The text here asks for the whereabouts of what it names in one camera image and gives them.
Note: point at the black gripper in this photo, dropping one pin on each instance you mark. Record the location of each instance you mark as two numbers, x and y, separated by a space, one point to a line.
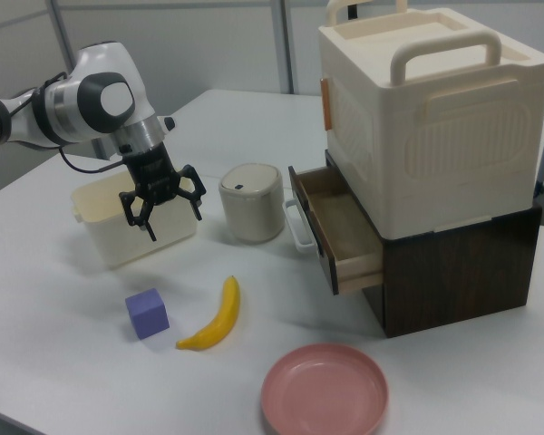
154 176

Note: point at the large cream storage box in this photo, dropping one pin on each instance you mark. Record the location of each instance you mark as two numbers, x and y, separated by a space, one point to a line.
435 127

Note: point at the beige lidded trash can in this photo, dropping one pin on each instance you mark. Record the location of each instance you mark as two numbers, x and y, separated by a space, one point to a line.
254 213

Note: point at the yellow banana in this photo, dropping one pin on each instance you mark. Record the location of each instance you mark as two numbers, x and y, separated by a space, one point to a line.
222 321

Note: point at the purple cube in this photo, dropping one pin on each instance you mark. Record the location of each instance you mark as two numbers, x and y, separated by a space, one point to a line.
147 315

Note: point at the grey metal partition post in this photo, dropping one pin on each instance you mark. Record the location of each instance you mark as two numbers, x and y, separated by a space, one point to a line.
286 45
61 31

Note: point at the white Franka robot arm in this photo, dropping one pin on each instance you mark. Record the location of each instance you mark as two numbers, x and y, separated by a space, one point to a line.
95 104

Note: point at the pink plastic plate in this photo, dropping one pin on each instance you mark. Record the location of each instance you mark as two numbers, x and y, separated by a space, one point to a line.
326 389

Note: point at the black stand post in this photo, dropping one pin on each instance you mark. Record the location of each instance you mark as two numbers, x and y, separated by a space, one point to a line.
352 9

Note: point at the dark wooden drawer cabinet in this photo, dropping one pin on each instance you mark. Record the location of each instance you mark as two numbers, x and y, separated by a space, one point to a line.
458 281

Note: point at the cream plastic box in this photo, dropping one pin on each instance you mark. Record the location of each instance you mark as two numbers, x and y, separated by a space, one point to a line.
113 240

